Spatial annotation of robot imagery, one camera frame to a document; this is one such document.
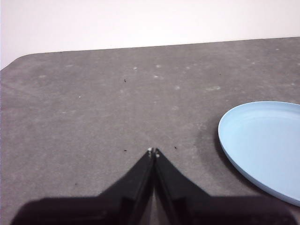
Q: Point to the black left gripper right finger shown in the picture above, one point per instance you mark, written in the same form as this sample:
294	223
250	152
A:
187	204

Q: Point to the light blue round plate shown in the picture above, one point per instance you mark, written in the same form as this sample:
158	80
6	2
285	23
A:
264	145

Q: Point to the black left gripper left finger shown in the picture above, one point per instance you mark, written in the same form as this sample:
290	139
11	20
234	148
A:
122	201

